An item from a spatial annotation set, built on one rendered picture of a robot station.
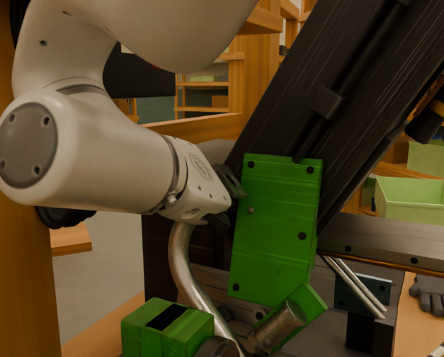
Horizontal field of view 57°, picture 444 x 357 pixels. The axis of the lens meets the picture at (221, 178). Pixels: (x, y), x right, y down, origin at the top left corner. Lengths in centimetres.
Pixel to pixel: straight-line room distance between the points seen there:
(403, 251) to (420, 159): 277
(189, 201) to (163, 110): 1047
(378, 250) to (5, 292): 54
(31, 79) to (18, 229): 32
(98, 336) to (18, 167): 64
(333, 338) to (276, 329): 31
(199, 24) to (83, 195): 15
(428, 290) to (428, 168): 238
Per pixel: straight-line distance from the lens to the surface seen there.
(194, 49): 24
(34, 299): 70
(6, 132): 33
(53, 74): 37
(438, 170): 332
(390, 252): 67
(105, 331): 92
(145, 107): 1114
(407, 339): 91
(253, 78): 140
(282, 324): 56
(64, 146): 29
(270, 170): 58
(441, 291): 106
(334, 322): 91
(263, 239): 59
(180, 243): 60
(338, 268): 72
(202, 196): 43
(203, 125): 118
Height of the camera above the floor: 137
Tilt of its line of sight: 13 degrees down
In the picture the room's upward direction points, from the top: straight up
